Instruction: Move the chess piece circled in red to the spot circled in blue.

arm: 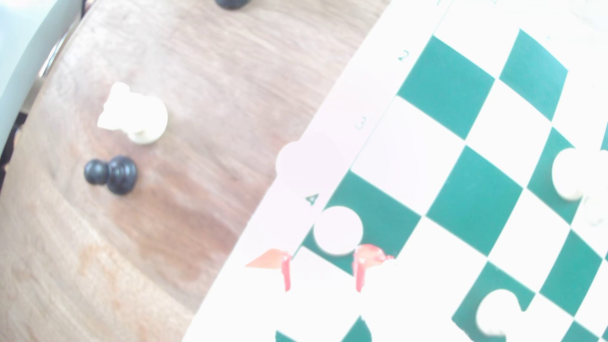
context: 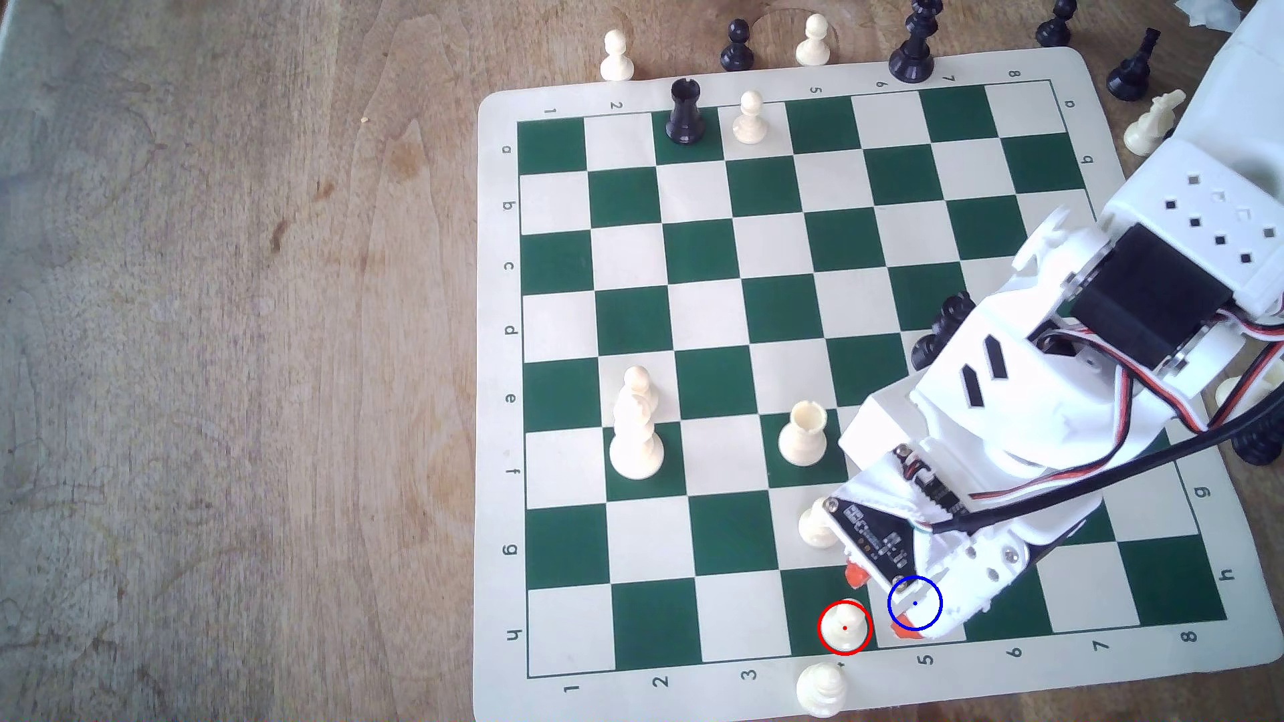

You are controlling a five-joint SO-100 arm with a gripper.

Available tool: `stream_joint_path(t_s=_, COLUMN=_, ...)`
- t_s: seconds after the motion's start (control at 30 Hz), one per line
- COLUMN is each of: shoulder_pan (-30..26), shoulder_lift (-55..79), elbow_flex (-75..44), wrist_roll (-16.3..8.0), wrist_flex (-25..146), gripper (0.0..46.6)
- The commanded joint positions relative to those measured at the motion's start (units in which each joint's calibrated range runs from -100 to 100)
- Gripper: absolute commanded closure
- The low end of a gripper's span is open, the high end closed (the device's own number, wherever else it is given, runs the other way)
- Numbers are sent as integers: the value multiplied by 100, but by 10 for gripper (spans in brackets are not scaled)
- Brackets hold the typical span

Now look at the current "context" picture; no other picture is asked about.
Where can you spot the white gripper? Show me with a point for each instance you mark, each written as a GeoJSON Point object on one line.
{"type": "Point", "coordinates": [988, 565]}

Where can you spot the white chess pawn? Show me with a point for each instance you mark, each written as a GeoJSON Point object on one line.
{"type": "Point", "coordinates": [815, 526]}
{"type": "Point", "coordinates": [638, 381]}
{"type": "Point", "coordinates": [814, 50]}
{"type": "Point", "coordinates": [822, 692]}
{"type": "Point", "coordinates": [617, 65]}
{"type": "Point", "coordinates": [845, 627]}
{"type": "Point", "coordinates": [748, 125]}

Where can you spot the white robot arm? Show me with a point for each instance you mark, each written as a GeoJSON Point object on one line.
{"type": "Point", "coordinates": [1199, 206]}

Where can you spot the white chess rook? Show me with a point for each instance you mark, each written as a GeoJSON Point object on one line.
{"type": "Point", "coordinates": [1230, 394]}
{"type": "Point", "coordinates": [802, 441]}

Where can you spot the black chess king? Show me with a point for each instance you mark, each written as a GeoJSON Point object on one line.
{"type": "Point", "coordinates": [948, 321]}

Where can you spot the white chess bishop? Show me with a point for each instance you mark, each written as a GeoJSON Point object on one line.
{"type": "Point", "coordinates": [636, 451]}

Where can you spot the green white chess mat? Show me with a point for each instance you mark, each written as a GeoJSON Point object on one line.
{"type": "Point", "coordinates": [702, 301]}

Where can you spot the black chess piece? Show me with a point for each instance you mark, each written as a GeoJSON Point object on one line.
{"type": "Point", "coordinates": [1262, 449]}

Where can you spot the white chess knight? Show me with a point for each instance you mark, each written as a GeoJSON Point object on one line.
{"type": "Point", "coordinates": [1149, 128]}

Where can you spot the black chess rook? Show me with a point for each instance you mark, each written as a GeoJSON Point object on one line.
{"type": "Point", "coordinates": [685, 120]}

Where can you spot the black chess queen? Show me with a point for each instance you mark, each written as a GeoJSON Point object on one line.
{"type": "Point", "coordinates": [913, 62]}

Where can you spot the black chess bishop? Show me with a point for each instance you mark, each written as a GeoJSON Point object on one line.
{"type": "Point", "coordinates": [1129, 80]}

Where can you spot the black chess pawn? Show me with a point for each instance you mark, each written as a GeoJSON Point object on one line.
{"type": "Point", "coordinates": [1053, 32]}
{"type": "Point", "coordinates": [737, 55]}

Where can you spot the white crumpled tissue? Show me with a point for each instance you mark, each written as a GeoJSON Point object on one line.
{"type": "Point", "coordinates": [1209, 12]}

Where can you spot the black camera circuit board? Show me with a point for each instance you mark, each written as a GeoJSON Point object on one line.
{"type": "Point", "coordinates": [875, 537]}

